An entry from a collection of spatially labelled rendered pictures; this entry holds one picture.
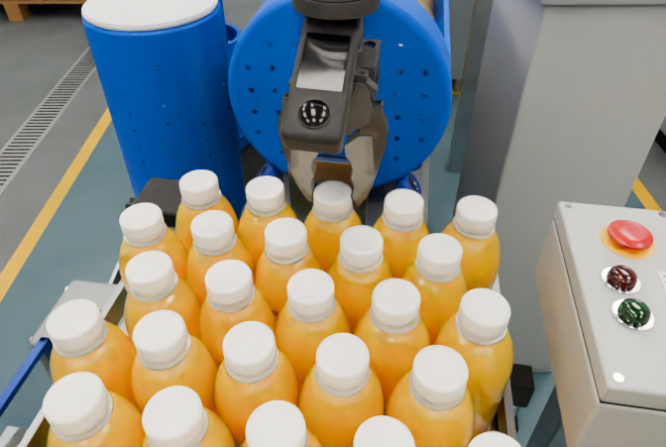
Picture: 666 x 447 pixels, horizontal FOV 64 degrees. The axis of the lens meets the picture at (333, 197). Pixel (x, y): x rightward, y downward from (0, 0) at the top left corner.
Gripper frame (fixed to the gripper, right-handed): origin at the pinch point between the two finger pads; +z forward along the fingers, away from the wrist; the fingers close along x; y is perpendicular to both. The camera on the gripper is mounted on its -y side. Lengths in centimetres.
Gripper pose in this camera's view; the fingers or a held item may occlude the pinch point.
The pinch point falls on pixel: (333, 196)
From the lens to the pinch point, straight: 53.7
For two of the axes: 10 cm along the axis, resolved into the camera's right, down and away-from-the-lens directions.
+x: -9.9, -1.0, 1.2
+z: 0.0, 7.7, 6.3
